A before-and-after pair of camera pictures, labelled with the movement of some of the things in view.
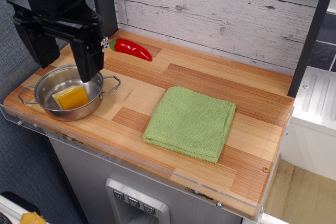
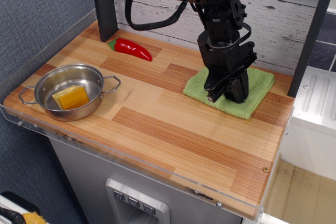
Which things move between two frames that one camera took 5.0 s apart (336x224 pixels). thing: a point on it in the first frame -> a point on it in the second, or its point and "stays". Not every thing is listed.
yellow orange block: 72,97 stays
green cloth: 190,122 -> 260,84
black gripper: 66,22 -> 226,56
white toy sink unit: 310,139 stays
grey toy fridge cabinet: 107,193 stays
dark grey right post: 313,33 stays
